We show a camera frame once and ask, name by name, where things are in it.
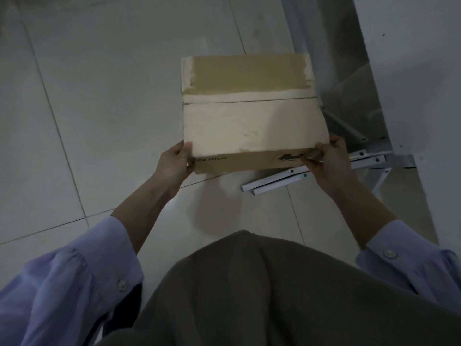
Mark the grey metal table frame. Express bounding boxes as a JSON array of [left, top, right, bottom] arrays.
[[280, 0, 418, 198]]

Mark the olive green skirt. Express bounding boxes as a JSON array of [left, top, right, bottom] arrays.
[[95, 230, 461, 346]]

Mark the person's left hand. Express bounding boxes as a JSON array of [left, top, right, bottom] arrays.
[[152, 141, 196, 199]]

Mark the brown cardboard box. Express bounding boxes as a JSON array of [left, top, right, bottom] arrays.
[[180, 53, 330, 175]]

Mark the person's left forearm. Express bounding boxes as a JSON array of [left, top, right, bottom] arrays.
[[0, 176, 173, 346]]

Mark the person's right forearm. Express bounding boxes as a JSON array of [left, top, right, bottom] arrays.
[[331, 182, 461, 314]]

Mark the white metal bracket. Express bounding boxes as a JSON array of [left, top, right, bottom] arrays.
[[252, 155, 387, 197], [241, 150, 368, 192]]

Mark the person's right hand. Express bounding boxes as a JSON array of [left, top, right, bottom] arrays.
[[300, 135, 360, 199]]

